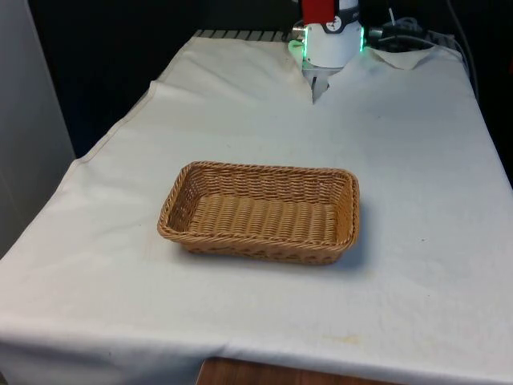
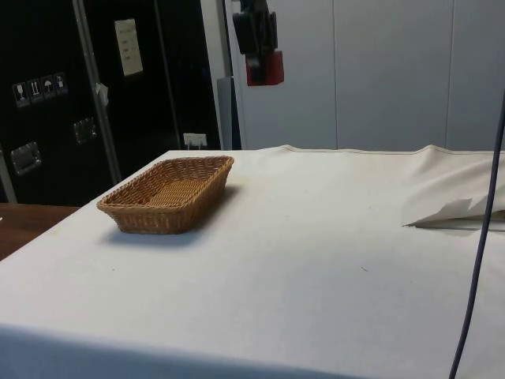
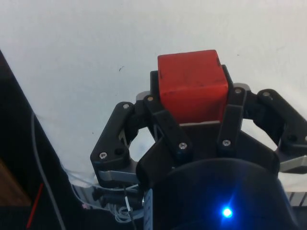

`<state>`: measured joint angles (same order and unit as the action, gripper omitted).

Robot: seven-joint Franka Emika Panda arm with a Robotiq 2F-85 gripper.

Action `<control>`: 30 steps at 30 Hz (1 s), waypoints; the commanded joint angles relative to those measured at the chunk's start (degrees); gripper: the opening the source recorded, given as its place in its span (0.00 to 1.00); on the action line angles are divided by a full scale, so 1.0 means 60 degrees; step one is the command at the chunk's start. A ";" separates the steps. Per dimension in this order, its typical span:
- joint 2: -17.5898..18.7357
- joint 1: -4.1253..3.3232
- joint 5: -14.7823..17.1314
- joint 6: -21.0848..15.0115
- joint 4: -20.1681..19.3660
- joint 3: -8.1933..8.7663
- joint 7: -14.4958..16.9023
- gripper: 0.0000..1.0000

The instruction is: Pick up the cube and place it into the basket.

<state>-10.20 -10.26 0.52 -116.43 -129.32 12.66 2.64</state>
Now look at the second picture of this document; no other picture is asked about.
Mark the black cabinet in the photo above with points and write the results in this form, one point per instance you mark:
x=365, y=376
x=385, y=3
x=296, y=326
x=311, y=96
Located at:
x=47, y=47

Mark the red cube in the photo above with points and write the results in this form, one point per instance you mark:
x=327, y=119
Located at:
x=274, y=69

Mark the brown wicker basket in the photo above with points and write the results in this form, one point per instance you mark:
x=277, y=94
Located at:
x=169, y=197

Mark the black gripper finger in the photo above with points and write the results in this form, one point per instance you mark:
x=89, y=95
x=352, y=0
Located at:
x=246, y=33
x=268, y=31

